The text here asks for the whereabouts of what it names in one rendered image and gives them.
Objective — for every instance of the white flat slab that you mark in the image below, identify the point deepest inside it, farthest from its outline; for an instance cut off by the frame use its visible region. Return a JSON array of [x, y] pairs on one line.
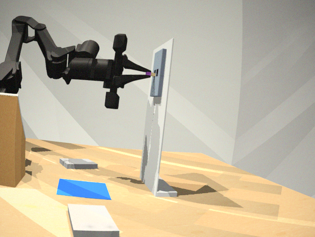
[[78, 163]]

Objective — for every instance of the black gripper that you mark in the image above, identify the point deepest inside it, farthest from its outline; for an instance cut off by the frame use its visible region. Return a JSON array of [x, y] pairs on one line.
[[108, 70]]

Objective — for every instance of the blue flat square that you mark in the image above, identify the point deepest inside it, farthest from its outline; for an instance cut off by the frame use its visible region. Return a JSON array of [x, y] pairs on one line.
[[74, 188]]

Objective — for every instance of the white rectangular slab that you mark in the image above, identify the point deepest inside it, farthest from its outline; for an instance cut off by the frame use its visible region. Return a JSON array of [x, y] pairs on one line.
[[91, 221]]

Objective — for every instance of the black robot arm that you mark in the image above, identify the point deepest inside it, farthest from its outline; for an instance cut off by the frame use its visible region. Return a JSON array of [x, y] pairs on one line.
[[55, 57]]

